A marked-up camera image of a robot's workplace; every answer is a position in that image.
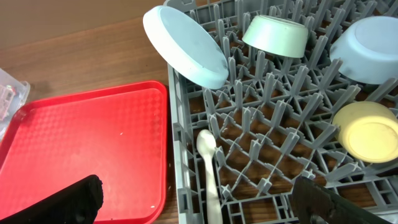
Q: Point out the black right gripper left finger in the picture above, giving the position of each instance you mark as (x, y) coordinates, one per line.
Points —
(78, 203)

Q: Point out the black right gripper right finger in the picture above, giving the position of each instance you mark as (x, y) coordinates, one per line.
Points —
(329, 205)

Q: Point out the yellow cup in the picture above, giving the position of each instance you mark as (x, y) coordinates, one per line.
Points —
(368, 131)

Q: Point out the white plastic spoon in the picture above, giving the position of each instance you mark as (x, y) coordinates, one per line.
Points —
(206, 146)

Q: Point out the light blue bowl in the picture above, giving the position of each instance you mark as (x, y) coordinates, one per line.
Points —
(368, 49)

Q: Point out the green bowl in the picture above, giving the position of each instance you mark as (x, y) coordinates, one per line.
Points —
(277, 36)

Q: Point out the light blue plate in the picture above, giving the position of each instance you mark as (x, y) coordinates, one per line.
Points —
(186, 46)

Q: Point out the grey dishwasher rack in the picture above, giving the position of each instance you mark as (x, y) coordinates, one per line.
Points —
(272, 119)

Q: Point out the clear plastic waste bin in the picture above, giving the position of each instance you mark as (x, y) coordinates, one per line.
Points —
(13, 95)

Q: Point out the red serving tray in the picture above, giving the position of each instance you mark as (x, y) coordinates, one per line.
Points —
(117, 133)

